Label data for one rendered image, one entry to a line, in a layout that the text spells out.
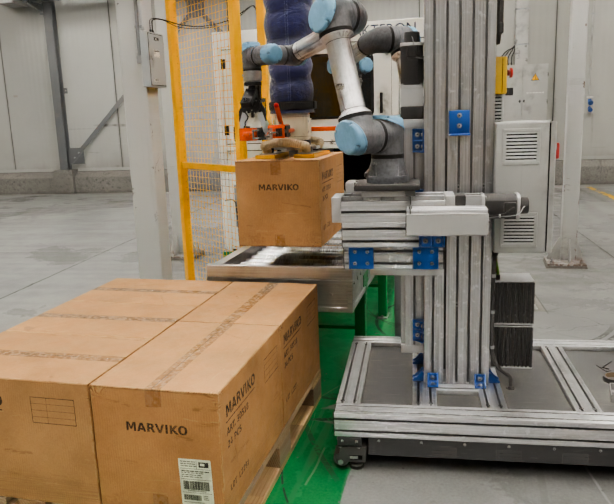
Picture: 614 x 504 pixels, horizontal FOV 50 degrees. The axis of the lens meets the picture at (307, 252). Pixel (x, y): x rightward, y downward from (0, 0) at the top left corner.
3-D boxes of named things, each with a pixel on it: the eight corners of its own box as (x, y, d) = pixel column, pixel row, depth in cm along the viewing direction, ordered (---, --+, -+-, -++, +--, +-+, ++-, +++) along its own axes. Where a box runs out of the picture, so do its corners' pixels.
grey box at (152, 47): (159, 88, 386) (155, 35, 380) (167, 87, 385) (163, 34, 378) (143, 86, 367) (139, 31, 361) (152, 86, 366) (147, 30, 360)
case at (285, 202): (274, 225, 366) (271, 153, 358) (344, 225, 357) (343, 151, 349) (239, 246, 309) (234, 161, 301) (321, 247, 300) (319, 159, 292)
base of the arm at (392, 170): (409, 179, 238) (409, 151, 236) (409, 183, 224) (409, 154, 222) (367, 180, 241) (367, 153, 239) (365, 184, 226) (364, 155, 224)
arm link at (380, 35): (370, 48, 277) (327, 79, 322) (393, 48, 280) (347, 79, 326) (367, 21, 276) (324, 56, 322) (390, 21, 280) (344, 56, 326)
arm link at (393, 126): (411, 153, 230) (411, 113, 227) (385, 155, 221) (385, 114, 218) (386, 152, 239) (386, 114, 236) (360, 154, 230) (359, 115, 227)
